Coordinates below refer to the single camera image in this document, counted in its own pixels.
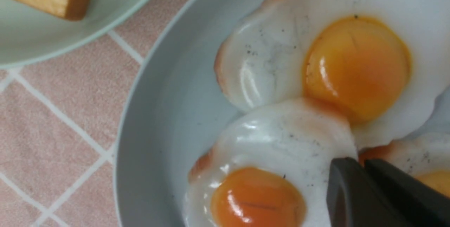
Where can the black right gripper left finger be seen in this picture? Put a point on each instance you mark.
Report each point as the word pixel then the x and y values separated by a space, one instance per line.
pixel 354 200

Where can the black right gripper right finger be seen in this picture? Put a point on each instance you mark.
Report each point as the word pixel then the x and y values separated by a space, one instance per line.
pixel 419 204

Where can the fried egg front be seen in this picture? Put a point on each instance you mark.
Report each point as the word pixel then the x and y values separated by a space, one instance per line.
pixel 269 168

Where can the fried egg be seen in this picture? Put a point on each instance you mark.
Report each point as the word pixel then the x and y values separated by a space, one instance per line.
pixel 426 158
pixel 269 168
pixel 382 63

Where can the fried egg right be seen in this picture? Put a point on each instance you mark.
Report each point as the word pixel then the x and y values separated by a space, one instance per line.
pixel 426 158

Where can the fried egg left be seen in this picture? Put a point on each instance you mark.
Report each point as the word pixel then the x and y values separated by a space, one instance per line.
pixel 382 63

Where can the grey-blue egg plate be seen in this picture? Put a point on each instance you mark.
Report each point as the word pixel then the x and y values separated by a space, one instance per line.
pixel 177 111

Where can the pink checkered tablecloth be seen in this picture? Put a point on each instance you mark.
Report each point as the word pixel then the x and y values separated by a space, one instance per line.
pixel 59 122

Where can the mint green plate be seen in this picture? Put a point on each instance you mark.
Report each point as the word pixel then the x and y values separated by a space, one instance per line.
pixel 29 36

